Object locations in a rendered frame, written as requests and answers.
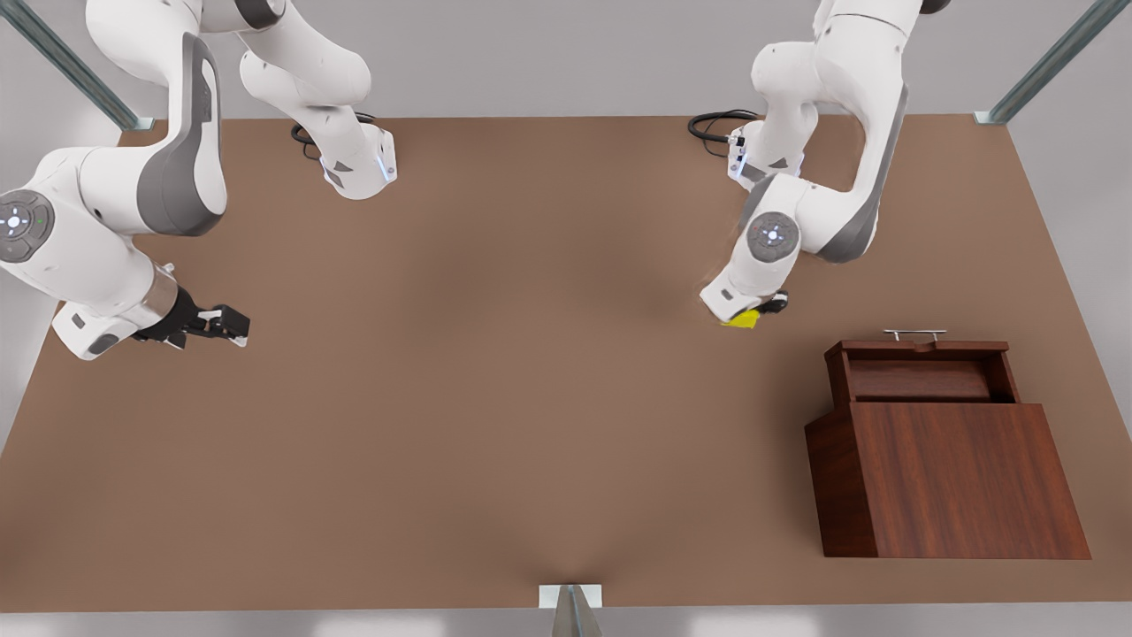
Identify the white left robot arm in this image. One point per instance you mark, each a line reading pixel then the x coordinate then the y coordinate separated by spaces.
pixel 840 80

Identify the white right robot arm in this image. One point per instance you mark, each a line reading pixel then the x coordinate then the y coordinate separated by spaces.
pixel 106 203

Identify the yellow square block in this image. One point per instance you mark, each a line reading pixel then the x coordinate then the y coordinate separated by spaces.
pixel 743 319

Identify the dark wooden cabinet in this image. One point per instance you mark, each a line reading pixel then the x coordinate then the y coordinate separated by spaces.
pixel 959 482

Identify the silver frame post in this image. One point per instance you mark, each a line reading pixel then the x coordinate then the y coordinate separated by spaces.
pixel 66 57
pixel 572 610
pixel 1048 62

